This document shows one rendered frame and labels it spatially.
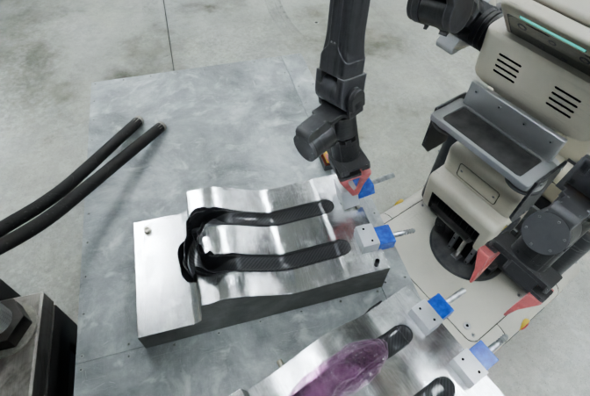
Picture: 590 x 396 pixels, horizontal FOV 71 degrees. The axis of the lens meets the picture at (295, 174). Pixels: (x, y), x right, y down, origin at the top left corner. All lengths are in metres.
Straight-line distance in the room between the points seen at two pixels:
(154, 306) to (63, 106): 2.07
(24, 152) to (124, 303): 1.76
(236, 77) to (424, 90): 1.62
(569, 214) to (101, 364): 0.82
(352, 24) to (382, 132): 1.76
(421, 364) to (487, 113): 0.53
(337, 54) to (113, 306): 0.67
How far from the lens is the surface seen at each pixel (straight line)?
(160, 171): 1.15
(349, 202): 0.91
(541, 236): 0.63
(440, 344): 0.88
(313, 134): 0.72
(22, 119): 2.83
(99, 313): 0.98
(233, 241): 0.84
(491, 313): 1.62
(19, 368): 1.02
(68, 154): 2.50
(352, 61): 0.70
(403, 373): 0.83
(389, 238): 0.89
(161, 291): 0.89
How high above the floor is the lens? 1.64
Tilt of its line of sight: 50 degrees down
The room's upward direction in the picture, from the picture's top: 2 degrees clockwise
